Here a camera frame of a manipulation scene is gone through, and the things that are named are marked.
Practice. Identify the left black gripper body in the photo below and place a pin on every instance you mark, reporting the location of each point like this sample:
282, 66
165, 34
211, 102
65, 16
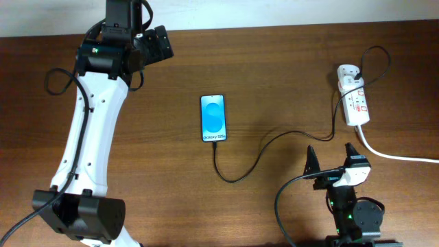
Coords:
151, 51

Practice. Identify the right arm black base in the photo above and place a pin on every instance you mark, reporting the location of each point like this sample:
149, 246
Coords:
358, 225

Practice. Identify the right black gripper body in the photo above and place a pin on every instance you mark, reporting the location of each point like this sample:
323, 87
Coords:
326, 182

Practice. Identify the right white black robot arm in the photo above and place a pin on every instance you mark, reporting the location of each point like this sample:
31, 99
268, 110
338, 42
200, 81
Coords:
340, 195

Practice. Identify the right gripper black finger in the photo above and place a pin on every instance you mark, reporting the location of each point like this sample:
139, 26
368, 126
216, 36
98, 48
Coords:
312, 166
351, 152

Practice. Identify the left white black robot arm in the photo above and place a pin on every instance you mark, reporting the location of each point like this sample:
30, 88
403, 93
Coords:
113, 50

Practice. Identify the white power strip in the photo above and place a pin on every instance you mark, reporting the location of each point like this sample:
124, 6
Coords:
354, 101

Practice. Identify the white charger plug adapter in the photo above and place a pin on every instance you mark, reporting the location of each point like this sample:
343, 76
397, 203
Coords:
348, 83

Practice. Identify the blue Galaxy smartphone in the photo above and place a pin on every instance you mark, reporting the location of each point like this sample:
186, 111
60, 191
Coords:
213, 118

